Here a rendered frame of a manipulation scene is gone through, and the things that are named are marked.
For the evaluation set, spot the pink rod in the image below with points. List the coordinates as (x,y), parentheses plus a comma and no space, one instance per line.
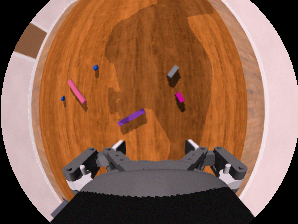
(77,92)

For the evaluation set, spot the purple rod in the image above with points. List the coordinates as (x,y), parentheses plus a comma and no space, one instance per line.
(131,117)

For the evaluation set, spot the small magenta block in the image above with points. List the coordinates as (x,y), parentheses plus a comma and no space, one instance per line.
(179,97)

